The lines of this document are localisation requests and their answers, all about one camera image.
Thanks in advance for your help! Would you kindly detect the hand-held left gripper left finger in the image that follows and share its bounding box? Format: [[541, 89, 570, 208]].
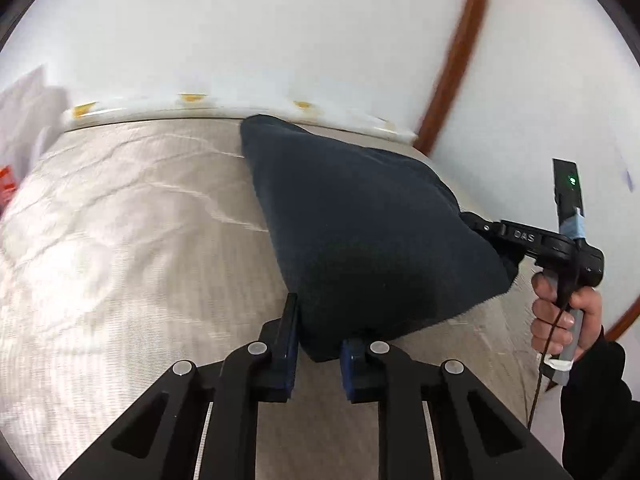
[[57, 294, 301, 480]]

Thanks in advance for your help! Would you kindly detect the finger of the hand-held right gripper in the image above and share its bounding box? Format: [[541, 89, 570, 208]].
[[460, 212, 548, 262]]

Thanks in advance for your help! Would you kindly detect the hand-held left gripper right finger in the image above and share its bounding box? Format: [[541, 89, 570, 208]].
[[340, 338, 573, 480]]

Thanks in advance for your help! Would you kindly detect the black t-shirt with white print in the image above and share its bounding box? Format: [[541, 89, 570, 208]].
[[240, 114, 521, 363]]

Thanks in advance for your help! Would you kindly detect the person's right forearm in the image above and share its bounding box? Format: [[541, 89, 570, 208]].
[[560, 325, 640, 480]]

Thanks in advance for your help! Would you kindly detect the person's right hand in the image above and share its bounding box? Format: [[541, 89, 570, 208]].
[[530, 275, 603, 361]]

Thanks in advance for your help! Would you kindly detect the brown wooden trim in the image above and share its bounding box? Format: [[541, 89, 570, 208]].
[[607, 295, 640, 341], [415, 0, 498, 153]]

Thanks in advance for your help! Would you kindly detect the beige mattress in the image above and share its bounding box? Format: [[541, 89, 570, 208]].
[[0, 119, 566, 480]]

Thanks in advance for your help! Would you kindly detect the white plastic-wrapped bed edge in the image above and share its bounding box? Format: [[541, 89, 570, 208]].
[[62, 92, 418, 143]]

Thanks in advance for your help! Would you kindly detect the red and white package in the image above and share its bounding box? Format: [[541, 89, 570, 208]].
[[0, 165, 21, 206]]

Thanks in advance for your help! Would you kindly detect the white plastic bag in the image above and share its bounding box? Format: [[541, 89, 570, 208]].
[[0, 65, 68, 181]]

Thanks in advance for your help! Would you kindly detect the thin dark cable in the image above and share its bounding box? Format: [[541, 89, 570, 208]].
[[525, 250, 583, 431]]

